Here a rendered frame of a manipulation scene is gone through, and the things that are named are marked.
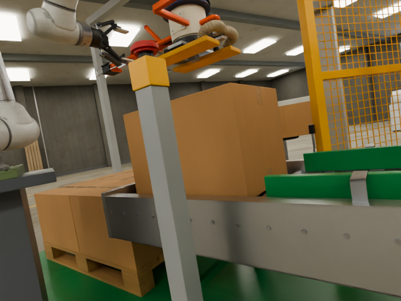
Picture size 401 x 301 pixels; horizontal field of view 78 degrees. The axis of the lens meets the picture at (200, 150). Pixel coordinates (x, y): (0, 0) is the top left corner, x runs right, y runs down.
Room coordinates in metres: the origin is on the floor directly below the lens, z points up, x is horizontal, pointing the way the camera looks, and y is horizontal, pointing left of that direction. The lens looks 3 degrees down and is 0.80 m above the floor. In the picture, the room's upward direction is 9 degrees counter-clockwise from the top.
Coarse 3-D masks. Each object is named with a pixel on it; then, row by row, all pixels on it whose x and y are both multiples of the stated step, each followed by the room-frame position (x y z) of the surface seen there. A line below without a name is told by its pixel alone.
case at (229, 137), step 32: (192, 96) 0.92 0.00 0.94; (224, 96) 0.83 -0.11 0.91; (256, 96) 0.96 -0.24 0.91; (128, 128) 1.17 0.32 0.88; (192, 128) 0.93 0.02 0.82; (224, 128) 0.85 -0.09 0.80; (256, 128) 0.92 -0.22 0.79; (192, 160) 0.95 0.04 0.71; (224, 160) 0.86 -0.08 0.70; (256, 160) 0.89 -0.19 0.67; (192, 192) 0.97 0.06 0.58; (224, 192) 0.87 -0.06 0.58; (256, 192) 0.86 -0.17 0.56
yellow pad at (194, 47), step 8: (192, 40) 1.03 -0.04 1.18; (200, 40) 0.96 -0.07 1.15; (208, 40) 0.95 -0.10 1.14; (216, 40) 1.00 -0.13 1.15; (176, 48) 1.03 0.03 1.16; (184, 48) 1.01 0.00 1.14; (192, 48) 1.01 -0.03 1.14; (200, 48) 1.02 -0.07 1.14; (208, 48) 1.04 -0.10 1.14; (160, 56) 1.08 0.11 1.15; (168, 56) 1.06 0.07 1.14; (176, 56) 1.07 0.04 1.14; (184, 56) 1.09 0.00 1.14; (168, 64) 1.17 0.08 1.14
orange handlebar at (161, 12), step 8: (160, 0) 0.89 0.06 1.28; (168, 0) 0.87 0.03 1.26; (176, 0) 0.87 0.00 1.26; (160, 8) 0.91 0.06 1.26; (168, 16) 0.97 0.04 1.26; (176, 16) 1.01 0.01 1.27; (208, 16) 1.06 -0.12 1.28; (216, 16) 1.06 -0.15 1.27; (184, 24) 1.06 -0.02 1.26; (200, 24) 1.09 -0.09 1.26; (168, 40) 1.20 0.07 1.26; (160, 48) 1.29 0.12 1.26; (112, 64) 1.46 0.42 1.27
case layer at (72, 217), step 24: (48, 192) 1.91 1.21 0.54; (72, 192) 1.71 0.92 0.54; (96, 192) 1.55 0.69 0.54; (48, 216) 1.86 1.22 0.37; (72, 216) 1.63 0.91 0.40; (96, 216) 1.45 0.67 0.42; (48, 240) 1.92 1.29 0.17; (72, 240) 1.67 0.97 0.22; (96, 240) 1.48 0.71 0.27; (120, 240) 1.33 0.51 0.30; (120, 264) 1.35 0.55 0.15; (144, 264) 1.31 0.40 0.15
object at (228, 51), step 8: (216, 48) 1.18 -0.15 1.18; (224, 48) 1.11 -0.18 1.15; (232, 48) 1.11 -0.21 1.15; (208, 56) 1.16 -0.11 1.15; (216, 56) 1.16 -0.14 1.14; (224, 56) 1.18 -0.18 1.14; (184, 64) 1.25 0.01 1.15; (192, 64) 1.23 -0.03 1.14; (200, 64) 1.25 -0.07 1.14; (208, 64) 1.28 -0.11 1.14; (184, 72) 1.35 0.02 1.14
